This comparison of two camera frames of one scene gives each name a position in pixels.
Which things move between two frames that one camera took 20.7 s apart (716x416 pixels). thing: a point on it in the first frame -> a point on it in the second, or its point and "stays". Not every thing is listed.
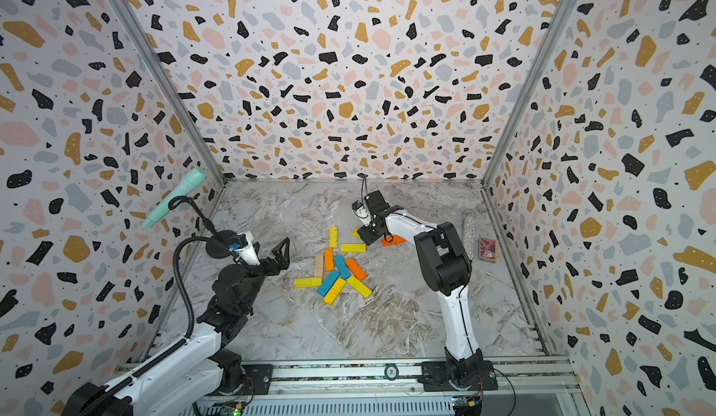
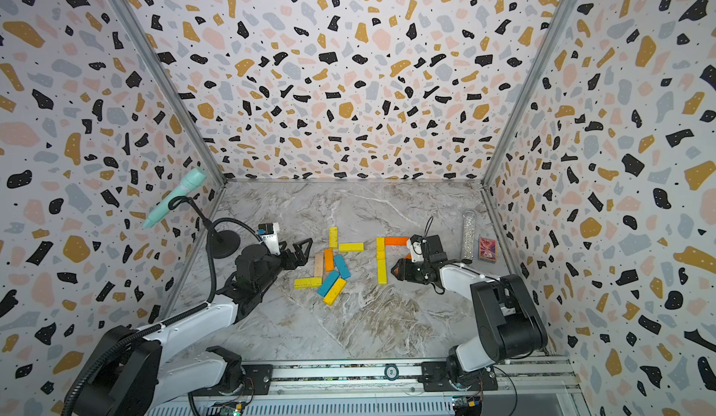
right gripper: [366, 236] -> [407, 270]
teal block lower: [329, 280] stays
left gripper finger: [282, 253] -> [302, 251]
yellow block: [353, 248] stays
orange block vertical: [329, 259] stays
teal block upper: [343, 269] stays
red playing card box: [488, 250] stays
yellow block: [359, 286] -> [381, 271]
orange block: [392, 242] stays
